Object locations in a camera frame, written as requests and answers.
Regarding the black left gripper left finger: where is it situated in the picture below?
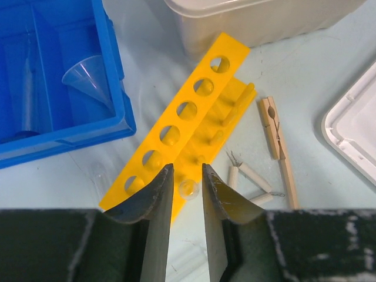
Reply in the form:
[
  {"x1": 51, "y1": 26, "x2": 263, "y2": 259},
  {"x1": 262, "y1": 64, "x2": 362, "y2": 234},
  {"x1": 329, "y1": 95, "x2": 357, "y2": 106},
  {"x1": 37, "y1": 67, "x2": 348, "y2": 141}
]
[{"x1": 105, "y1": 163, "x2": 174, "y2": 281}]

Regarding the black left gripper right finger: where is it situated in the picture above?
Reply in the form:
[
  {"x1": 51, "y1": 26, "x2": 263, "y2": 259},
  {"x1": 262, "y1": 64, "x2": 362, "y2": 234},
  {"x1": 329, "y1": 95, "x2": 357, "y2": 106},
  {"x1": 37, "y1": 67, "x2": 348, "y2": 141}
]
[{"x1": 202, "y1": 163, "x2": 264, "y2": 281}]

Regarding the clear glass test tube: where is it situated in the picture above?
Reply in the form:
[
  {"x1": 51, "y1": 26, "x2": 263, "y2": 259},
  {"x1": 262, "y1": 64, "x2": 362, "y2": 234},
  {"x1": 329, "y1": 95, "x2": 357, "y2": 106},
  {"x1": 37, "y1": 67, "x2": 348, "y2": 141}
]
[
  {"x1": 93, "y1": 171, "x2": 109, "y2": 200},
  {"x1": 179, "y1": 179, "x2": 199, "y2": 200},
  {"x1": 166, "y1": 247, "x2": 209, "y2": 281}
]

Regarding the wooden test tube holder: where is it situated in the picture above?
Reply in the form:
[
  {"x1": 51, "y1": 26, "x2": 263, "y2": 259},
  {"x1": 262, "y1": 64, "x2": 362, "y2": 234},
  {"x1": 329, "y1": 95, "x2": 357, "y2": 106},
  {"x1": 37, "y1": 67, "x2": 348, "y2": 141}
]
[{"x1": 258, "y1": 96, "x2": 300, "y2": 209}]

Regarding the clear glass funnel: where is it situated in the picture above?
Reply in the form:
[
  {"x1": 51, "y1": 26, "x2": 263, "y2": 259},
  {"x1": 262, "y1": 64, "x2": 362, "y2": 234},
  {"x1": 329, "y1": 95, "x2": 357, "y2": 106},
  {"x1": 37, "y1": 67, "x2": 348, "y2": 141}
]
[{"x1": 61, "y1": 55, "x2": 114, "y2": 112}]

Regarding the clay pipe triangle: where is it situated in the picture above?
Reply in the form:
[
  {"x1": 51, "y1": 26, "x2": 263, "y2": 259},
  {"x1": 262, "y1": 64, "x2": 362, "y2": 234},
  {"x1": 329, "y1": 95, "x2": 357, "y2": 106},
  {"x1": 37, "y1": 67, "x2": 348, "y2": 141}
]
[{"x1": 226, "y1": 151, "x2": 285, "y2": 206}]

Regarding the yellow test tube rack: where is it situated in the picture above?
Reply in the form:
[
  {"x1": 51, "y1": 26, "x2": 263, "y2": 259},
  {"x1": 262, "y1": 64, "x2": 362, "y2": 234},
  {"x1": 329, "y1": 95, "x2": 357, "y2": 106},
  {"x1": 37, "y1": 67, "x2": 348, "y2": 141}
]
[{"x1": 99, "y1": 33, "x2": 257, "y2": 219}]

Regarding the white plastic lid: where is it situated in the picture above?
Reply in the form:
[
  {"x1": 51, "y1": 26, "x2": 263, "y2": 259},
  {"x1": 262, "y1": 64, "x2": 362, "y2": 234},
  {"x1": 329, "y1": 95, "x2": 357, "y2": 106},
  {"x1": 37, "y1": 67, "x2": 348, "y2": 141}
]
[{"x1": 321, "y1": 63, "x2": 375, "y2": 184}]

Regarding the blue plastic divided bin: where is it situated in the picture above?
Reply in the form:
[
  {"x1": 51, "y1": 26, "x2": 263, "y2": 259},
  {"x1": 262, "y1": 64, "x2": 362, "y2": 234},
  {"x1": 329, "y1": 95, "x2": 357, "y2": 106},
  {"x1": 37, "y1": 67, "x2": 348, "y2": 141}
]
[{"x1": 1, "y1": 1, "x2": 136, "y2": 168}]

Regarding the beige plastic storage box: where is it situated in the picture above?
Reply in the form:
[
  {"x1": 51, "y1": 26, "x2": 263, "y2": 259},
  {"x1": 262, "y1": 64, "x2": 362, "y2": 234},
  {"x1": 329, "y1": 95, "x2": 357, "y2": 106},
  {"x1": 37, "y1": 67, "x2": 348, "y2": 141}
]
[{"x1": 165, "y1": 0, "x2": 364, "y2": 60}]

